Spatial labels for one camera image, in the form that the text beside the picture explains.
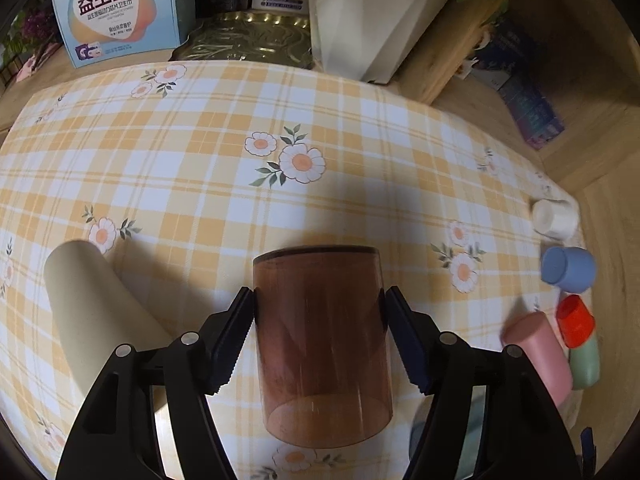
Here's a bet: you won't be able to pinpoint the wooden shelf unit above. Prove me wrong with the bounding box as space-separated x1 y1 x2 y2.
387 0 640 196

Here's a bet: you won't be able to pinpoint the red plastic cup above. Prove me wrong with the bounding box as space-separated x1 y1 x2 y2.
555 295 596 349

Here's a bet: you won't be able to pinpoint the blue plastic cup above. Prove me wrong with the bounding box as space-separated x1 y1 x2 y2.
540 246 597 294

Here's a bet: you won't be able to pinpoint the transparent teal cup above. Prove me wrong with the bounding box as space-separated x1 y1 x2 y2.
404 387 486 479

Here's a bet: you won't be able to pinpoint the beige plastic cup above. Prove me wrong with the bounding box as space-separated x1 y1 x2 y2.
43 240 171 394

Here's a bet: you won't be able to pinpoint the green plastic cup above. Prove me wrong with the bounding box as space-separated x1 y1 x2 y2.
568 333 600 390

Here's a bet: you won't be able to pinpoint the pink plastic cup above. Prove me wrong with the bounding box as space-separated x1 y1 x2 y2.
501 311 573 406

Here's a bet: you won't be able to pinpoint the golden embossed tray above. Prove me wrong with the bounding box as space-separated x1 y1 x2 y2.
170 11 314 70

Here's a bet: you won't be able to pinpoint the white plastic cup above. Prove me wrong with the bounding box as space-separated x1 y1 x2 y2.
532 200 579 240

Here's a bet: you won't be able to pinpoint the pink blossom artificial flowers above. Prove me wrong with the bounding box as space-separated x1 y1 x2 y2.
1 0 63 88

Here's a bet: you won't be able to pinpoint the blue probiotic box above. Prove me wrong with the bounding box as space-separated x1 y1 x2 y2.
52 0 195 68

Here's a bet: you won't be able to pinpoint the white faceted vase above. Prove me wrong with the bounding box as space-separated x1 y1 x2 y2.
309 0 448 84

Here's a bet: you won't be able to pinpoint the purple small box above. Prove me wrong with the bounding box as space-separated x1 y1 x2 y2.
498 76 565 151

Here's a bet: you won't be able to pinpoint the transparent brown cup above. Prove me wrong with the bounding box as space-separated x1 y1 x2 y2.
253 246 393 448

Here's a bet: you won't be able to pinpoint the yellow plaid floral tablecloth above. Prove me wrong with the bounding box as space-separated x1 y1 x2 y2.
1 62 566 477

